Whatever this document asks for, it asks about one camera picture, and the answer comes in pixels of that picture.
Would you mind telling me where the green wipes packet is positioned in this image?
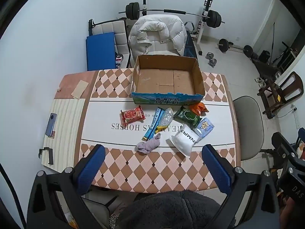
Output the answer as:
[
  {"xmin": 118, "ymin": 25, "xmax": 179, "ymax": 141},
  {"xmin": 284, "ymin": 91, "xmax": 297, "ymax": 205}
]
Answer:
[{"xmin": 173, "ymin": 106, "xmax": 202, "ymax": 128}]

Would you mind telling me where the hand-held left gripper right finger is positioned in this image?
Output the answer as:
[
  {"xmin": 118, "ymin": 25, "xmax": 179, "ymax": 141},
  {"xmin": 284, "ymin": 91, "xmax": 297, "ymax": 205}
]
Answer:
[{"xmin": 201, "ymin": 144, "xmax": 280, "ymax": 229}]

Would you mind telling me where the blue folded mat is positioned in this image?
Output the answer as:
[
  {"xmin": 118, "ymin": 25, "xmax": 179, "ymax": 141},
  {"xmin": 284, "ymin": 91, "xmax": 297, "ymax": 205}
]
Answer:
[{"xmin": 86, "ymin": 32, "xmax": 116, "ymax": 71}]

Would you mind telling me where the red snack packet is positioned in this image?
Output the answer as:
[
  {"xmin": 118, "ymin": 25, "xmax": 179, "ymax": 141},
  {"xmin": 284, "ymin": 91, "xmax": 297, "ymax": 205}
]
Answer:
[{"xmin": 120, "ymin": 105, "xmax": 146, "ymax": 127}]

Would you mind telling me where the white puffer jacket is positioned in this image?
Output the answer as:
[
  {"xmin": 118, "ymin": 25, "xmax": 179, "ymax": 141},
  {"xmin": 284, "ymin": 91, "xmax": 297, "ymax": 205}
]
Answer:
[{"xmin": 128, "ymin": 14, "xmax": 187, "ymax": 61}]

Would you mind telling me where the purple sock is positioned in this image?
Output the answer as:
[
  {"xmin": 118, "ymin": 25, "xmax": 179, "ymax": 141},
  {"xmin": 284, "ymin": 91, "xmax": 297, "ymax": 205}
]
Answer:
[{"xmin": 136, "ymin": 134, "xmax": 161, "ymax": 154}]

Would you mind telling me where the orange snack packet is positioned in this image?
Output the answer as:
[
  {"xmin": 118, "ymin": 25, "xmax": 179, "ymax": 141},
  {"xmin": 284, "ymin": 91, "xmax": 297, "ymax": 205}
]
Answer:
[{"xmin": 189, "ymin": 102, "xmax": 209, "ymax": 115}]

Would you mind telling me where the black cable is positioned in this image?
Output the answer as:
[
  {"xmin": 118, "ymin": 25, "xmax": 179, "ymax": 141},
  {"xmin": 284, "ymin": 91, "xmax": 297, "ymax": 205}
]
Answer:
[{"xmin": 276, "ymin": 107, "xmax": 298, "ymax": 118}]

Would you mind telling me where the short barbell with black plates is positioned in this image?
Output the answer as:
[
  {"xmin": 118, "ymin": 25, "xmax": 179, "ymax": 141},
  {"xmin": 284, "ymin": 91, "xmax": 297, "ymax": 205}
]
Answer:
[{"xmin": 216, "ymin": 38, "xmax": 254, "ymax": 58}]

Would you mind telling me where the dark wooden chair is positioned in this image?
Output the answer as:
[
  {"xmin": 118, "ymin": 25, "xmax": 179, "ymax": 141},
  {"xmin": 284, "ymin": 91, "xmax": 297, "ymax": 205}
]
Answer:
[{"xmin": 257, "ymin": 71, "xmax": 304, "ymax": 120}]

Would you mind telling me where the person's right forearm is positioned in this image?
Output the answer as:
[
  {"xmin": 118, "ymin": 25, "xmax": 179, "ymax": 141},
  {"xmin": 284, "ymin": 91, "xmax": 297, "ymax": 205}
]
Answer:
[{"xmin": 280, "ymin": 197, "xmax": 305, "ymax": 229}]

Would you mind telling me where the blue smartphone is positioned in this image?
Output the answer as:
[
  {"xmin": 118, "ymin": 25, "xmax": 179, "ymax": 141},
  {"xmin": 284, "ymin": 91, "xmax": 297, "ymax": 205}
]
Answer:
[{"xmin": 45, "ymin": 113, "xmax": 57, "ymax": 137}]

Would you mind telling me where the white door frame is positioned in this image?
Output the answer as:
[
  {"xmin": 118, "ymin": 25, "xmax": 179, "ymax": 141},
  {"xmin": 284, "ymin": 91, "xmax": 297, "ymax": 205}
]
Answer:
[{"xmin": 253, "ymin": 0, "xmax": 304, "ymax": 60}]

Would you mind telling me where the white quilted chair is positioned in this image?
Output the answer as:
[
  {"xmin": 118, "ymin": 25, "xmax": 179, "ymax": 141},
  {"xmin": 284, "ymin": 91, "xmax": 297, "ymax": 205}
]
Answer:
[{"xmin": 89, "ymin": 19, "xmax": 131, "ymax": 68}]

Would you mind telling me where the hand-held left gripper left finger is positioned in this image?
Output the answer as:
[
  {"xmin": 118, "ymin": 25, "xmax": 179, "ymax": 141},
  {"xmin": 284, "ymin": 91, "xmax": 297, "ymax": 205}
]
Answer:
[{"xmin": 27, "ymin": 144, "xmax": 106, "ymax": 229}]

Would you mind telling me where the barbell on rack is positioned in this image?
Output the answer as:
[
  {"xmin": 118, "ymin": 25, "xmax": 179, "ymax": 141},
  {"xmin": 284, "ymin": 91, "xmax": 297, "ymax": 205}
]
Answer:
[{"xmin": 140, "ymin": 0, "xmax": 212, "ymax": 56}]

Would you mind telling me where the black and blue weight bench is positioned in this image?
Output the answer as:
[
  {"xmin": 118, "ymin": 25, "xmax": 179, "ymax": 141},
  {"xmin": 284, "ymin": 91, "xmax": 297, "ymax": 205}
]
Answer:
[{"xmin": 183, "ymin": 21, "xmax": 199, "ymax": 59}]

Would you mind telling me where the black phone stand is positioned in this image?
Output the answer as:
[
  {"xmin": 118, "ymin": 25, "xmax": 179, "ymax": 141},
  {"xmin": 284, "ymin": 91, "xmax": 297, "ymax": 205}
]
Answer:
[{"xmin": 39, "ymin": 147, "xmax": 53, "ymax": 165}]

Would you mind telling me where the light blue tissue packet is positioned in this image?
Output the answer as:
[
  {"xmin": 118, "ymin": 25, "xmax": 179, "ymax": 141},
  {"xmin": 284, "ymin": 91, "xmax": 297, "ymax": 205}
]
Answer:
[{"xmin": 193, "ymin": 118, "xmax": 214, "ymax": 139}]

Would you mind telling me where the checkered printed tablecloth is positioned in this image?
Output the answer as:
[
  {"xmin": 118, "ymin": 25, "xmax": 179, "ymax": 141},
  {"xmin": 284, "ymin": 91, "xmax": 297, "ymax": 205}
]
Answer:
[{"xmin": 39, "ymin": 68, "xmax": 241, "ymax": 195}]

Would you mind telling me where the beige paper piece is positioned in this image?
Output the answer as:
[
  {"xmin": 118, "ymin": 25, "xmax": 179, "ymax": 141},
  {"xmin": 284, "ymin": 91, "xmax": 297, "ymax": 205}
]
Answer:
[{"xmin": 72, "ymin": 80, "xmax": 89, "ymax": 99}]

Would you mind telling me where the black box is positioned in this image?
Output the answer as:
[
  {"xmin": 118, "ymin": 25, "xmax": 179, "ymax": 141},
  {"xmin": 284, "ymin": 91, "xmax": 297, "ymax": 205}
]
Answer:
[{"xmin": 258, "ymin": 50, "xmax": 271, "ymax": 62}]

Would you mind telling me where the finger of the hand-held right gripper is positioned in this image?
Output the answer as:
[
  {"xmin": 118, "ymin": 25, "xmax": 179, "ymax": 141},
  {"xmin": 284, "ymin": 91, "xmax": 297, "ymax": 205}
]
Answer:
[{"xmin": 272, "ymin": 132, "xmax": 299, "ymax": 159}]

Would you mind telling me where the white pillow pack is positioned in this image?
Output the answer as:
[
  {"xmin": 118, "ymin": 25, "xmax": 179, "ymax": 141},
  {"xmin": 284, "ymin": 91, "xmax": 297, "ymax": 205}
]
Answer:
[{"xmin": 169, "ymin": 124, "xmax": 199, "ymax": 157}]

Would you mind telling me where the clear silver packet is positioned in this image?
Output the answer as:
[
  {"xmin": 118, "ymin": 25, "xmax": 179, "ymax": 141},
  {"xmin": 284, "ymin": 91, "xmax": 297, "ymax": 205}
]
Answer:
[{"xmin": 155, "ymin": 107, "xmax": 174, "ymax": 134}]

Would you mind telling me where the person's dark fleece clothing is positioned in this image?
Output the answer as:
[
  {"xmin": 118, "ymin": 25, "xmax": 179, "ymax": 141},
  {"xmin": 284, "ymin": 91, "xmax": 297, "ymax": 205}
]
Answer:
[{"xmin": 117, "ymin": 189, "xmax": 222, "ymax": 229}]

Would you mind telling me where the cardboard box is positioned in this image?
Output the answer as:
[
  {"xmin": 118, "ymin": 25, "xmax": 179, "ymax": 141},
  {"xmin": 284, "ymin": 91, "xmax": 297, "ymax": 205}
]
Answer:
[{"xmin": 131, "ymin": 54, "xmax": 205, "ymax": 105}]

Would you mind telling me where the long barbell with black plates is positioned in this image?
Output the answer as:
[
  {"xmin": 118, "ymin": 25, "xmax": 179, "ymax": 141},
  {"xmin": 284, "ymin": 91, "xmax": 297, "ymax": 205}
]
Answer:
[{"xmin": 118, "ymin": 2, "xmax": 225, "ymax": 28}]

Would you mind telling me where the white padded chair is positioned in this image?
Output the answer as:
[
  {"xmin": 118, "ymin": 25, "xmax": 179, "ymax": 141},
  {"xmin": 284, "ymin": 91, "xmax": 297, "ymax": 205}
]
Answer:
[{"xmin": 148, "ymin": 50, "xmax": 178, "ymax": 56}]

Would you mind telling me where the blue stick packet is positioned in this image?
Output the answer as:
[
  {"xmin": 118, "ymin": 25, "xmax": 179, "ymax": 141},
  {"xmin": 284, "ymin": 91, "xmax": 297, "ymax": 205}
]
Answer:
[{"xmin": 142, "ymin": 107, "xmax": 165, "ymax": 141}]

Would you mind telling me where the grey round-back chair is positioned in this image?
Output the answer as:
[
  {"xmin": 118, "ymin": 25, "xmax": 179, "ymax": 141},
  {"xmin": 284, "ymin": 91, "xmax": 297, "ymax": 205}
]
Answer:
[{"xmin": 232, "ymin": 96, "xmax": 265, "ymax": 161}]

